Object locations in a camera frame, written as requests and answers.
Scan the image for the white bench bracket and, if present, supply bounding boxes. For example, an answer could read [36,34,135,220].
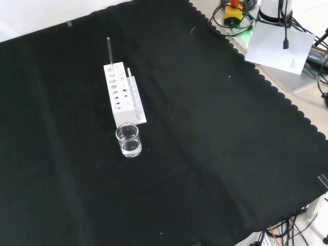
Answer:
[305,191,328,219]

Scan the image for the white test tube rack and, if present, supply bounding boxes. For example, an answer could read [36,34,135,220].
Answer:
[103,61,148,129]

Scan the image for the yellow stop button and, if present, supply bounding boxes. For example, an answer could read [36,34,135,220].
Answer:
[223,0,244,28]

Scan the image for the small clear glass beaker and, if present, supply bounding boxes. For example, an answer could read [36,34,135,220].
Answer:
[115,122,142,158]

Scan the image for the black cable with plug end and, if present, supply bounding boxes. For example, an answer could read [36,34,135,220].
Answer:
[277,0,291,50]

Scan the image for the black floor cables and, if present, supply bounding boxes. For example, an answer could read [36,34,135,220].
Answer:
[265,209,328,246]

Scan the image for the clear glass rod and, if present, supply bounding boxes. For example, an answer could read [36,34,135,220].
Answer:
[107,37,114,72]

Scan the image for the black power adapter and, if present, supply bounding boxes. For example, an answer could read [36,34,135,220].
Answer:
[305,44,328,68]

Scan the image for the white power strip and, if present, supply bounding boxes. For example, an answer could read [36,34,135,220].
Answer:
[252,230,273,246]

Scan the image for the black cloth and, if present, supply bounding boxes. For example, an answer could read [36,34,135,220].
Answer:
[0,0,328,246]

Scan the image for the grey base plate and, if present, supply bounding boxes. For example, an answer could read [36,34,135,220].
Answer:
[256,63,321,95]

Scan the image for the black tripod leg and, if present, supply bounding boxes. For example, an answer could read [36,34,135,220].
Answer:
[313,27,328,47]

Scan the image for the green cable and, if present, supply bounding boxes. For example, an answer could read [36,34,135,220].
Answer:
[225,10,257,36]

